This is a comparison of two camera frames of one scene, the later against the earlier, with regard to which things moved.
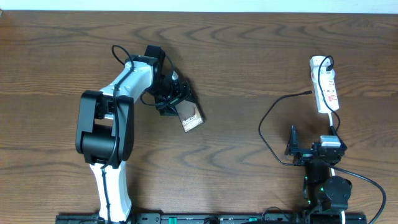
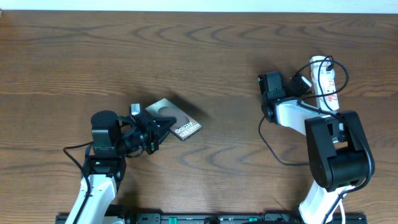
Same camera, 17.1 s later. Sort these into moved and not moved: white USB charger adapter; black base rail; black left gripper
Moved: black left gripper
Not moved: black base rail; white USB charger adapter
